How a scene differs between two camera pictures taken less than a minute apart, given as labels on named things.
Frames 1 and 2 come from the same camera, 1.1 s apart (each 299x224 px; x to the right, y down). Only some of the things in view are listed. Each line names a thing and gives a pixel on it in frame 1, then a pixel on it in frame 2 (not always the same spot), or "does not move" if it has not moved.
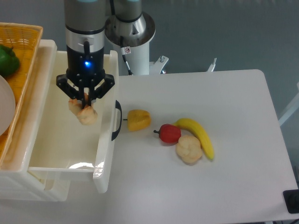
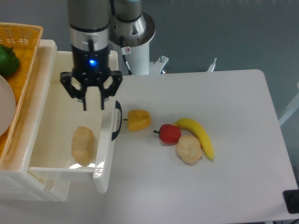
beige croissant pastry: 87,115 -> 82,144
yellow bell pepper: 138,119 does not move
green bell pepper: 9,62 does not move
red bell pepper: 169,133 does not move
